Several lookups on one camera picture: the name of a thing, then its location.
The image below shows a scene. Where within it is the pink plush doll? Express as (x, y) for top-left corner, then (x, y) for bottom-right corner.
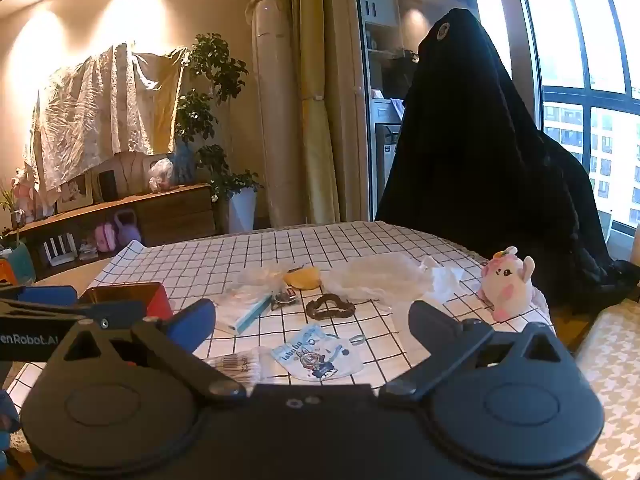
(12, 167), (39, 224)

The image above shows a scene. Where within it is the green potted plant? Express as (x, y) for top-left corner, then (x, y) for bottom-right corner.
(175, 32), (264, 204)

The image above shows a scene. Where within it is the black draped cloth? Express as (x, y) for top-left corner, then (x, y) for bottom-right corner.
(375, 7), (640, 313)

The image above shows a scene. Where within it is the large clear plastic bag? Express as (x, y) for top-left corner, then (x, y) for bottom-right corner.
(327, 254), (427, 307)

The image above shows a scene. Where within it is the red storage box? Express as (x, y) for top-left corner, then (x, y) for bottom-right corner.
(77, 282), (173, 322)

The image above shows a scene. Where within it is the pink plastic bag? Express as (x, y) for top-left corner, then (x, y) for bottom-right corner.
(148, 158), (174, 194)

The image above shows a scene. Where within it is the black speaker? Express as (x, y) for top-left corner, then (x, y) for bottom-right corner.
(97, 170), (120, 202)

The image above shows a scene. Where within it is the window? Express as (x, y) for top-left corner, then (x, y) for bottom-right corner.
(475, 0), (640, 241)

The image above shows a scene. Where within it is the covered tower air conditioner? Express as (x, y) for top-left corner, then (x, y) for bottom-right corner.
(246, 0), (304, 229)

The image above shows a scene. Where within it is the cotton swab pack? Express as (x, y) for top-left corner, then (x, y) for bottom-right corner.
(205, 347), (277, 387)

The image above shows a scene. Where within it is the yellow curtain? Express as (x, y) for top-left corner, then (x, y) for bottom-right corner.
(285, 0), (372, 227)

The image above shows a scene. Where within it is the small clear plastic wrapper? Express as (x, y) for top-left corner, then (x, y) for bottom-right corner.
(216, 265), (287, 311)

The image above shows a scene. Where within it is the checked tablecloth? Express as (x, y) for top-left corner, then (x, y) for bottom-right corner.
(10, 220), (557, 411)

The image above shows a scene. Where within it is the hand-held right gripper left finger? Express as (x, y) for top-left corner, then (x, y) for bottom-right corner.
(47, 299), (248, 403)

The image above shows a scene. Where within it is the white and teal box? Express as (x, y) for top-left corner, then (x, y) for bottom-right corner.
(215, 294), (274, 336)

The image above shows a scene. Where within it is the washing machine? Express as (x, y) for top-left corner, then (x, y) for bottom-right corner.
(374, 100), (407, 202)

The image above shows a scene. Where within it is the cream draped sheet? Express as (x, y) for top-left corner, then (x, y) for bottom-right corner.
(22, 42), (189, 206)

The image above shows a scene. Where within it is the blue gift bag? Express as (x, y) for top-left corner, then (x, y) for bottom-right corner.
(172, 142), (196, 186)

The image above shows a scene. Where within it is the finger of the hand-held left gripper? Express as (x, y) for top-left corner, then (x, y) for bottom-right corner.
(0, 299), (147, 330)
(0, 284), (79, 306)

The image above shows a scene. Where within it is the dark keychain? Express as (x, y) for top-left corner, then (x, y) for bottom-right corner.
(272, 287), (302, 311)

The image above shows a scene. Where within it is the person's left hand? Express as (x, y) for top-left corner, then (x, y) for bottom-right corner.
(0, 390), (22, 466)

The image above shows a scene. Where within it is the white photo frame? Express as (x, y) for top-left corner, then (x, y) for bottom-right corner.
(55, 172), (95, 214)

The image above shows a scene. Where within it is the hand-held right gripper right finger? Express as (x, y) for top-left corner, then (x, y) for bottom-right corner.
(378, 300), (576, 403)

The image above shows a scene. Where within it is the white planter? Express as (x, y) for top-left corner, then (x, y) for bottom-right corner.
(227, 187), (259, 234)

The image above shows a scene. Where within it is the white router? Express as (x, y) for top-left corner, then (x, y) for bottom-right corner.
(41, 237), (79, 266)

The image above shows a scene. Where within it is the purple kettlebell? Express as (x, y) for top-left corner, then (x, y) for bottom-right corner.
(112, 210), (143, 246)

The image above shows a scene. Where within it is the wooden media cabinet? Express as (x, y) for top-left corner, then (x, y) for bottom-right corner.
(0, 182), (219, 282)

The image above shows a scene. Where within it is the brown scrunchie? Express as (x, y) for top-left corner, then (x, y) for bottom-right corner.
(305, 294), (356, 321)

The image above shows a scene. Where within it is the printed cartoon pouch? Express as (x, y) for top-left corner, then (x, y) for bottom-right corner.
(271, 324), (369, 382)

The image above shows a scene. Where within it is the pink toy backpack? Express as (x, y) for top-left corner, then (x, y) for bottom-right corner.
(95, 222), (119, 254)

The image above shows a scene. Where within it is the teal bin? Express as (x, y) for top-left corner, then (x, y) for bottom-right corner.
(0, 242), (37, 286)

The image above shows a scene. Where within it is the houndstooth cushion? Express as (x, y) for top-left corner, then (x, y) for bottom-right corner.
(574, 300), (640, 480)

